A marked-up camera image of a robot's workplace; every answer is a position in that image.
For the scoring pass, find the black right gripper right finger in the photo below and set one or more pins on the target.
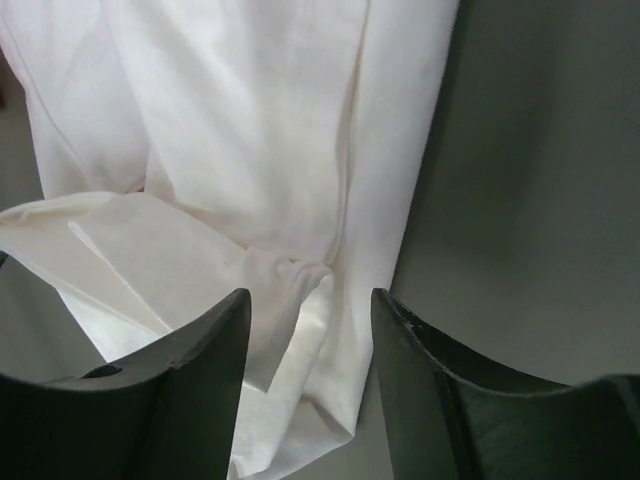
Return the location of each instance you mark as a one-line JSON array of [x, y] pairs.
[[452, 413]]

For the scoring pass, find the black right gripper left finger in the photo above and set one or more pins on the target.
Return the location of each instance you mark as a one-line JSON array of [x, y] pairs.
[[166, 411]]

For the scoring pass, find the white t-shirt with red print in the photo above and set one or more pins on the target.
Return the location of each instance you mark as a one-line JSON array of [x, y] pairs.
[[186, 149]]

